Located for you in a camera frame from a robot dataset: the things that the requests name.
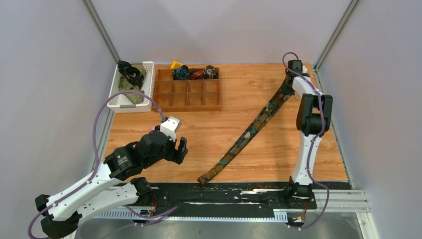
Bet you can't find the dark patterned necktie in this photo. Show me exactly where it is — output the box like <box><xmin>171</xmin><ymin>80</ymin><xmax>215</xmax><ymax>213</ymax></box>
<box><xmin>198</xmin><ymin>79</ymin><xmax>295</xmax><ymax>186</ymax></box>

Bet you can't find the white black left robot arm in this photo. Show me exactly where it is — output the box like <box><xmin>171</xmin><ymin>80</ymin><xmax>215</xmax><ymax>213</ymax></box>
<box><xmin>35</xmin><ymin>130</ymin><xmax>188</xmax><ymax>239</ymax></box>

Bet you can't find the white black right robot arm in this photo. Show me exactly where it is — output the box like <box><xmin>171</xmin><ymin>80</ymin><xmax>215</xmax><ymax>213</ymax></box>
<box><xmin>284</xmin><ymin>59</ymin><xmax>333</xmax><ymax>208</ymax></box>

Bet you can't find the white plastic basket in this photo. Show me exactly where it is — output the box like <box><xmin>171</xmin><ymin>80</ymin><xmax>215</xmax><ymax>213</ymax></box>
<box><xmin>107</xmin><ymin>61</ymin><xmax>155</xmax><ymax>113</ymax></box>

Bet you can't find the wooden compartment tray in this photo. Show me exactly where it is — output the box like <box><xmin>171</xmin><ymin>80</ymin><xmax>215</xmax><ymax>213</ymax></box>
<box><xmin>153</xmin><ymin>69</ymin><xmax>223</xmax><ymax>113</ymax></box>

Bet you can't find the olive green tie in basket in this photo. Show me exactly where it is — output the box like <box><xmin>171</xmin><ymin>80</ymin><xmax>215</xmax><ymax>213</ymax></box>
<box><xmin>118</xmin><ymin>76</ymin><xmax>145</xmax><ymax>105</ymax></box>

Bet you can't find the black patterned tie in basket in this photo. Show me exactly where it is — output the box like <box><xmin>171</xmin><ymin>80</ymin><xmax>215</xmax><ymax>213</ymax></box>
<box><xmin>117</xmin><ymin>60</ymin><xmax>145</xmax><ymax>90</ymax></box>

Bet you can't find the rolled dark blue tie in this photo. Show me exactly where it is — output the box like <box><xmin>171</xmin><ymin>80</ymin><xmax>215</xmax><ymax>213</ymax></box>
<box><xmin>172</xmin><ymin>65</ymin><xmax>190</xmax><ymax>80</ymax></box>

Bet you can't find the rolled orange striped tie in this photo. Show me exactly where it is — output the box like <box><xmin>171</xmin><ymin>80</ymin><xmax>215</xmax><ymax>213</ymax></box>
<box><xmin>188</xmin><ymin>68</ymin><xmax>204</xmax><ymax>80</ymax></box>

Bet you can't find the yellow object behind tray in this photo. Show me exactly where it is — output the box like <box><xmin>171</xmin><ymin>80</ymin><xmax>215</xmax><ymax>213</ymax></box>
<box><xmin>170</xmin><ymin>61</ymin><xmax>183</xmax><ymax>69</ymax></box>

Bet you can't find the rolled brown floral tie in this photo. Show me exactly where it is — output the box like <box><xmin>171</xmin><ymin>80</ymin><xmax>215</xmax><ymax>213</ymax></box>
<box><xmin>203</xmin><ymin>65</ymin><xmax>219</xmax><ymax>79</ymax></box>

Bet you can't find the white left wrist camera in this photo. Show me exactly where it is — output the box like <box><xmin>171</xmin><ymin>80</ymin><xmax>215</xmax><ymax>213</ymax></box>
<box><xmin>160</xmin><ymin>117</ymin><xmax>182</xmax><ymax>142</ymax></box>

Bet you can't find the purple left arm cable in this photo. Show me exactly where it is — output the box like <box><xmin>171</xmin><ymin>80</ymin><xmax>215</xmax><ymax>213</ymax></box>
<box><xmin>27</xmin><ymin>91</ymin><xmax>179</xmax><ymax>239</ymax></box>

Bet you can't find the white slotted cable duct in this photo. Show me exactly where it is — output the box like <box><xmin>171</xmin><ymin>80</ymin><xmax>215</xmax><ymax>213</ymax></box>
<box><xmin>81</xmin><ymin>208</ymin><xmax>289</xmax><ymax>223</ymax></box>

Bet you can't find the aluminium frame rail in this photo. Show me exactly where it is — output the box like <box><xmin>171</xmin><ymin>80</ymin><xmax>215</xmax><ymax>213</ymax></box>
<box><xmin>82</xmin><ymin>0</ymin><xmax>120</xmax><ymax>63</ymax></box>

